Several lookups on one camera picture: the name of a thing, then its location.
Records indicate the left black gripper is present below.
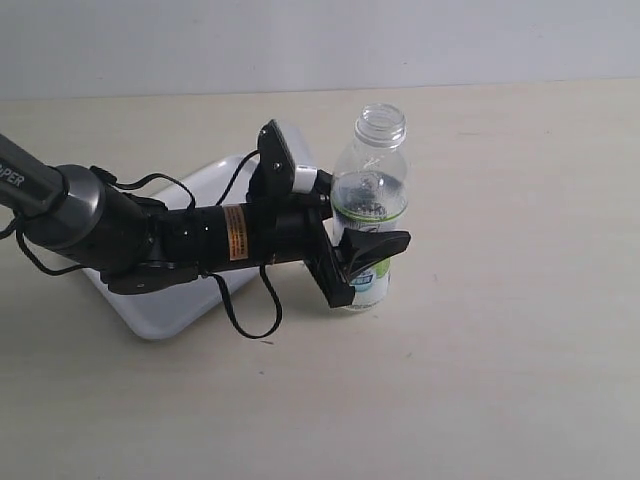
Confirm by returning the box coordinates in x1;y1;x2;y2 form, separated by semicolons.
189;169;411;307

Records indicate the clear plastic drink bottle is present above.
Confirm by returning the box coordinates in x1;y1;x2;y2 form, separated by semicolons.
329;102;411;312

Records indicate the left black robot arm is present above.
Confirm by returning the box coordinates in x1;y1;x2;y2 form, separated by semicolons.
1;122;411;308

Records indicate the white rectangular plastic tray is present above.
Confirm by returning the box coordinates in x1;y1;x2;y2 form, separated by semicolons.
83;154;259;341

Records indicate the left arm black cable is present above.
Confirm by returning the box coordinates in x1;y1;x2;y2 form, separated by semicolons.
0;152;284;339

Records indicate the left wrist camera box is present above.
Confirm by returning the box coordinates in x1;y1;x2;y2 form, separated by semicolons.
246;119;318;202

